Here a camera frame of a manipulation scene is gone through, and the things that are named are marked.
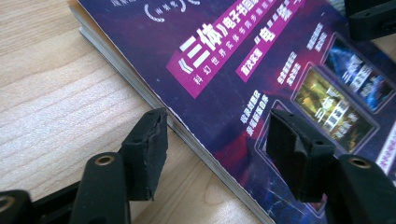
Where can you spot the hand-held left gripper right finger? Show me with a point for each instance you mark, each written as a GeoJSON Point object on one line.
{"type": "Point", "coordinates": [299, 155]}

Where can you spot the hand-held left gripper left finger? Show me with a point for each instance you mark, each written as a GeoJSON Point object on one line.
{"type": "Point", "coordinates": [146, 155]}

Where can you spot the glossy magazine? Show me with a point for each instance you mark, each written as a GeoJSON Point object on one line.
{"type": "Point", "coordinates": [218, 77]}

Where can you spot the light blue cloth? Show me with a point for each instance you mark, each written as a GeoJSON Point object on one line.
{"type": "Point", "coordinates": [337, 2]}

